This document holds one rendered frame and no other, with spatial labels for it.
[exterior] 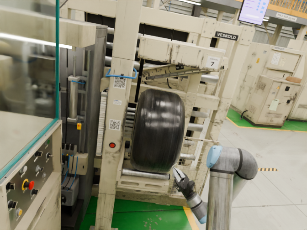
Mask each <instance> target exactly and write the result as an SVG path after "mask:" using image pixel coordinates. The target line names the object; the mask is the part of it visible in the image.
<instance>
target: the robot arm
mask: <svg viewBox="0 0 307 230"><path fill-rule="evenodd" d="M206 166H207V167H208V168H209V169H210V171H209V172H210V178H209V190H208V202H203V201H202V199H201V198H200V196H199V195H198V194H197V193H195V192H194V186H195V182H194V181H193V180H191V181H189V178H188V176H187V175H186V174H185V173H184V172H182V171H181V170H179V169H177V168H175V167H174V168H173V174H172V177H173V178H175V182H176V185H174V186H175V187H177V188H179V189H177V188H176V189H177V190H178V192H182V194H183V195H184V197H185V198H186V202H187V204H188V205H189V207H190V209H191V211H192V213H193V214H194V215H195V216H196V218H197V219H198V221H199V222H200V224H204V223H206V230H231V213H232V202H233V201H234V200H235V199H236V197H237V196H238V194H239V193H240V191H241V190H242V189H243V187H244V186H245V184H246V183H247V182H248V180H252V179H254V178H255V176H256V175H257V172H258V164H257V162H256V159H255V158H254V156H253V155H252V154H251V153H249V152H248V151H246V150H244V149H241V148H233V147H227V146H212V147H211V148H210V150H209V152H208V155H207V159H206ZM178 175H179V176H178ZM180 178H182V179H180Z"/></svg>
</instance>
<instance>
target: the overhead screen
mask: <svg viewBox="0 0 307 230"><path fill-rule="evenodd" d="M269 2H270V0H243V2H242V5H241V8H240V11H239V15H238V18H237V20H238V21H242V22H247V23H250V24H255V25H259V26H261V25H262V22H263V19H264V16H265V13H266V10H267V7H268V4H269Z"/></svg>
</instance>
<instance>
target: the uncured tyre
mask: <svg viewBox="0 0 307 230"><path fill-rule="evenodd" d="M184 130H185V106H184V102H183V100H182V99H181V98H180V96H179V95H178V94H175V93H172V92H167V91H161V90H155V89H147V90H145V91H143V92H142V93H141V95H140V97H139V100H138V107H137V113H136V119H135V125H134V131H133V137H132V146H131V153H130V163H131V164H132V166H133V167H134V168H135V169H137V170H139V171H146V172H154V173H167V172H169V171H170V169H171V168H172V166H173V165H175V164H176V163H177V161H178V159H179V156H180V151H181V148H182V143H183V137H184Z"/></svg>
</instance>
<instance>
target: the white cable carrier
mask: <svg viewBox="0 0 307 230"><path fill-rule="evenodd" d="M101 94H106V95H108V90H107V91H106V92H105V91H104V92H103V91H102V93H101ZM106 106H107V97H106V96H101V106H100V117H99V128H98V138H97V150H96V153H102V147H103V139H104V138H103V137H104V129H105V119H106Z"/></svg>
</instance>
